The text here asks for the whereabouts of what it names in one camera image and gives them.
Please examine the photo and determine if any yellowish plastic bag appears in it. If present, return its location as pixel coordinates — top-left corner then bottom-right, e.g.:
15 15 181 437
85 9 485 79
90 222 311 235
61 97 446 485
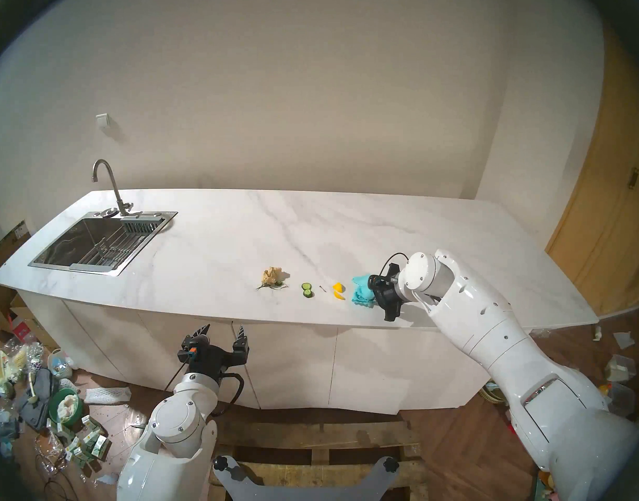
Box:
0 349 28 396

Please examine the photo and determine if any clear plastic box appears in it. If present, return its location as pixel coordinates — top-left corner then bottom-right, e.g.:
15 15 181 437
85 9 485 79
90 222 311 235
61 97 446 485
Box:
607 383 636 417

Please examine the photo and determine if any open brown cardboard box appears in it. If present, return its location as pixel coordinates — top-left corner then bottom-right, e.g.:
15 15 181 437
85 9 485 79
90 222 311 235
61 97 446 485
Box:
6 294 59 349

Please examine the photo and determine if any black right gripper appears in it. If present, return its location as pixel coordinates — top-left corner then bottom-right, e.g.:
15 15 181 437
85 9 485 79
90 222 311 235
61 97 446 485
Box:
369 264 401 322

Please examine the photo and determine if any clear lidded container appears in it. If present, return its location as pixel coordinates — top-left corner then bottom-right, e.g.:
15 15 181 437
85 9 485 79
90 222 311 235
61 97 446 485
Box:
604 354 637 383

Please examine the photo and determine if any steel sink drain rack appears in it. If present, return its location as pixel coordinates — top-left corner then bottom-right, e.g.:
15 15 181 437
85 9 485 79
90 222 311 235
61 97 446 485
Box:
70 217 163 272

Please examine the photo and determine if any teal cleaning cloth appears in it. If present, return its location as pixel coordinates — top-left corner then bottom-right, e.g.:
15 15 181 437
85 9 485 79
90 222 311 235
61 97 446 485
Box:
351 275 378 308

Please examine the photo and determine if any white round container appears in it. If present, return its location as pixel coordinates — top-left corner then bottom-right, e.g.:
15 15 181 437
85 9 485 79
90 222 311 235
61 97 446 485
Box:
47 349 74 378

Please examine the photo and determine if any white foam net sleeve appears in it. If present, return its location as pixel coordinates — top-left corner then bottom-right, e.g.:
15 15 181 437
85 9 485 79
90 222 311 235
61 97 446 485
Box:
84 387 132 405

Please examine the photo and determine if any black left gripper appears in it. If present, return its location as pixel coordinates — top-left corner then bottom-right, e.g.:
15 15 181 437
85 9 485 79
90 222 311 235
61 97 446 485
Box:
177 324 250 378

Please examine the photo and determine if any green bowl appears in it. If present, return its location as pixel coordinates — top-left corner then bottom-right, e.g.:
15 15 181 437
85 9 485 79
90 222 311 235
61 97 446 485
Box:
48 389 82 427

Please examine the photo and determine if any wooden door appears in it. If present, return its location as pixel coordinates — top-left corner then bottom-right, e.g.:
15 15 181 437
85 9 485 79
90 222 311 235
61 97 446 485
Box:
545 30 639 318

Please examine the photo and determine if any white kitchen counter cabinet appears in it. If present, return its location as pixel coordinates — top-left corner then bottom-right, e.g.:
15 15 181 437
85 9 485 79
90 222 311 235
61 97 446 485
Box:
17 291 531 414

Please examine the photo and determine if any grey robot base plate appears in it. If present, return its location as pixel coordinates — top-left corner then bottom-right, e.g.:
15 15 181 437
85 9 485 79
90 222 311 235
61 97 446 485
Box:
212 456 401 501

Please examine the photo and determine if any grey bag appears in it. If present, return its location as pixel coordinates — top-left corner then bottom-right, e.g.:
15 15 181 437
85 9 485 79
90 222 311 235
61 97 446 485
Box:
19 368 59 432

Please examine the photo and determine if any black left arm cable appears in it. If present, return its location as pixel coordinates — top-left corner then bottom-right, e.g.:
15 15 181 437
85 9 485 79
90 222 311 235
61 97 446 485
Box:
211 372 245 416

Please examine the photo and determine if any curved steel faucet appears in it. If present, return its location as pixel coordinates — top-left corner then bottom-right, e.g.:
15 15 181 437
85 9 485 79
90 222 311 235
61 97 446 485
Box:
92 159 143 217

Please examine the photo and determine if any stainless steel sink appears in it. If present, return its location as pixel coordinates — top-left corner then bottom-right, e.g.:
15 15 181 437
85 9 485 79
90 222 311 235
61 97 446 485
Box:
28 211 178 277

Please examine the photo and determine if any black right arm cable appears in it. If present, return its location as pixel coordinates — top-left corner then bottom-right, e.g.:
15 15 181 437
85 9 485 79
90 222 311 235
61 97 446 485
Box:
381 253 410 279

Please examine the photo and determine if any flat cardboard sheet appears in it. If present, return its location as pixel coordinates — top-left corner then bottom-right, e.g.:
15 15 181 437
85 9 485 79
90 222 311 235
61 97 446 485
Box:
0 221 32 276

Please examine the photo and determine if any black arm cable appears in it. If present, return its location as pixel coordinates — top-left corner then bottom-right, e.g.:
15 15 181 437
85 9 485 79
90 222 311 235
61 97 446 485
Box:
211 372 245 416
381 253 410 279

